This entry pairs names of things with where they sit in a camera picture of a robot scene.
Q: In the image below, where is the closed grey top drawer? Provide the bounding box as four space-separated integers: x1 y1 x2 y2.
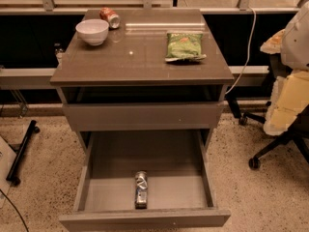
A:
63 102 223 131

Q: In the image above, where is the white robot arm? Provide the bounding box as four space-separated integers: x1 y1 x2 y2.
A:
260 2 309 135

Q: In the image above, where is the black wheeled stand base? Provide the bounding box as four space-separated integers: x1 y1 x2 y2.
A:
6 120 40 186

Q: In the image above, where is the black floor cable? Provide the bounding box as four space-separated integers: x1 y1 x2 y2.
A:
0 188 30 232

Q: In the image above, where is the orange soda can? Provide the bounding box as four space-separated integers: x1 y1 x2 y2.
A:
99 8 121 29

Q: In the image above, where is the grey drawer cabinet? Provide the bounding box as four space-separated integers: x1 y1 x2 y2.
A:
49 8 236 232

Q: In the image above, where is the white bowl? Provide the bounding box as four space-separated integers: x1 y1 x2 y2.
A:
75 19 109 45

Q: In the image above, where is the small bottle behind cabinet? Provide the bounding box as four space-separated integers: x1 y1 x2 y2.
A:
54 43 64 64

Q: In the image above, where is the open grey middle drawer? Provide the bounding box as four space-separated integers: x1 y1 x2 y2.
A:
60 130 231 232

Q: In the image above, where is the black office chair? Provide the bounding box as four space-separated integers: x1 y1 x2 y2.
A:
225 55 309 171

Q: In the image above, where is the green chip bag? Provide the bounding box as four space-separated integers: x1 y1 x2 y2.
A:
165 31 207 62

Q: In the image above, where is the crushed silver redbull can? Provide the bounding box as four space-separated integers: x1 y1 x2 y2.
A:
135 171 148 209

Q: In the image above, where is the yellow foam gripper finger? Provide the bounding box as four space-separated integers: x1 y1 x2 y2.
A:
264 71 309 135

